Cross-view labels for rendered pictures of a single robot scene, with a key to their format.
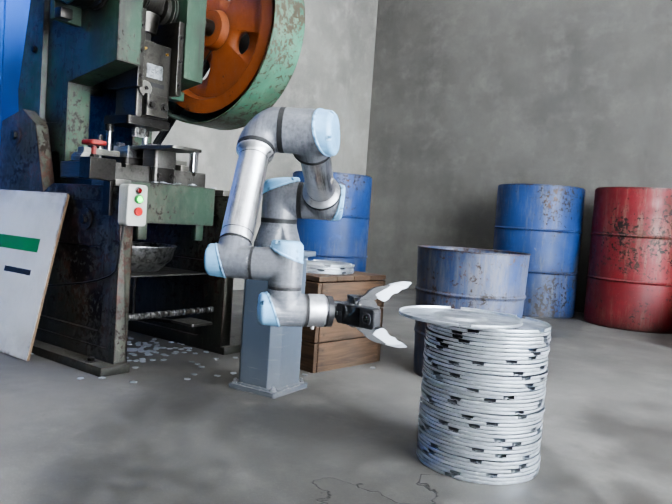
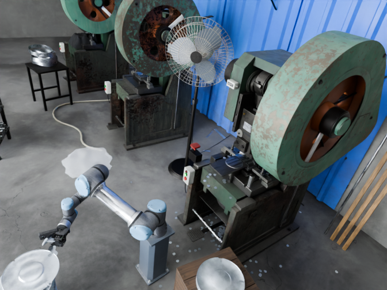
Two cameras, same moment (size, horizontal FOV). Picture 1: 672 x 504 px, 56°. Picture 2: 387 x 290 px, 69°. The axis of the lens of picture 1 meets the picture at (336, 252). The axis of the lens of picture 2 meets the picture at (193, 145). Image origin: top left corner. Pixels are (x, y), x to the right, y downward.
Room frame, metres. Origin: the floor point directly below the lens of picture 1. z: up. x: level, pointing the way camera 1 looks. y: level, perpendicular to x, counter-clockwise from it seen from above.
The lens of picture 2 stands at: (2.50, -0.95, 1.93)
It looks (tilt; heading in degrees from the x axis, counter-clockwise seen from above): 33 degrees down; 105
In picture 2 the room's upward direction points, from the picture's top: 8 degrees clockwise
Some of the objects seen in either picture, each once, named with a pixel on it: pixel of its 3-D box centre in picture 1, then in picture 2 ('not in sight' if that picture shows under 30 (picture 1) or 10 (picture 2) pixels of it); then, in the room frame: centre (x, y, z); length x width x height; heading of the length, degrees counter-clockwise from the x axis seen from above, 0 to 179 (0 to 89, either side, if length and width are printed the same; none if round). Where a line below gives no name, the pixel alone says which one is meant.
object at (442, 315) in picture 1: (459, 316); (31, 271); (1.49, -0.30, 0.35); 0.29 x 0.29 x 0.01
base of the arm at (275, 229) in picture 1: (278, 234); (155, 223); (2.03, 0.19, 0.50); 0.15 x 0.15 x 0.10
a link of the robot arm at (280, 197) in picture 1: (282, 197); (156, 212); (2.03, 0.18, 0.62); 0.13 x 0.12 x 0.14; 85
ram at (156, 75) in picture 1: (147, 79); (251, 129); (2.44, 0.76, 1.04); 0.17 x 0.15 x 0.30; 54
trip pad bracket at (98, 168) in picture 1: (97, 184); (194, 161); (2.07, 0.79, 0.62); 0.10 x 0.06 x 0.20; 144
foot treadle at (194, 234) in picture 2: (150, 318); (217, 224); (2.38, 0.69, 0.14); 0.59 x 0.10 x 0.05; 54
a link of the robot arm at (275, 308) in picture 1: (282, 308); (69, 216); (1.42, 0.11, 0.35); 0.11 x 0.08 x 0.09; 103
